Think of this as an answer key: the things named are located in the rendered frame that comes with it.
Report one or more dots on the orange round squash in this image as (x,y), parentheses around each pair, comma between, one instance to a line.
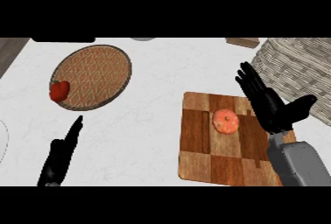
(225,121)

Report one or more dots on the brown checkered wooden cutting board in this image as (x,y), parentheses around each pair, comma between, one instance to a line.
(215,145)

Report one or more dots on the grey-brown wooden panel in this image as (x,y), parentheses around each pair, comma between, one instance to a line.
(10,52)

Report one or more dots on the grey round object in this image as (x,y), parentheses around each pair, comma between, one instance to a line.
(143,39)

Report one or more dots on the pale grey wicker basket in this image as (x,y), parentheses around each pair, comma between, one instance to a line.
(298,73)

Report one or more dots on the round brown woven placemat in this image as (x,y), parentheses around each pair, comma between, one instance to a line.
(92,77)

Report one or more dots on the small wooden block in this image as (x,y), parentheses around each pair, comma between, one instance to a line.
(243,42)

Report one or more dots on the red bell pepper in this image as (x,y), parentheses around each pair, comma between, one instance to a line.
(60,91)

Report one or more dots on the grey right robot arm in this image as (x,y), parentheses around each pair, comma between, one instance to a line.
(298,162)

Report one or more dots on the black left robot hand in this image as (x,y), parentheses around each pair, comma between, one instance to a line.
(58,157)

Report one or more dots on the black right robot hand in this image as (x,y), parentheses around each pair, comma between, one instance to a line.
(270,105)

